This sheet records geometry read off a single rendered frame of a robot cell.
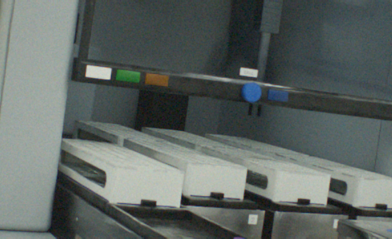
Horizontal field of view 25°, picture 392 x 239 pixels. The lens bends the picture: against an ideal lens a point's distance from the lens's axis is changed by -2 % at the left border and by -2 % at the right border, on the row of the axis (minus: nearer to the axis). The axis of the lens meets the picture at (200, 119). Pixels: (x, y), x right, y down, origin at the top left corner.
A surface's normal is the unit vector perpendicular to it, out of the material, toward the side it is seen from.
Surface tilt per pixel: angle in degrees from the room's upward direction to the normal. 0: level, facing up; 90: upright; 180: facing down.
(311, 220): 90
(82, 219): 90
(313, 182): 90
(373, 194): 90
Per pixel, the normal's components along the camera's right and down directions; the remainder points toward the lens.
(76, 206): -0.90, -0.10
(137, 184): 0.41, 0.11
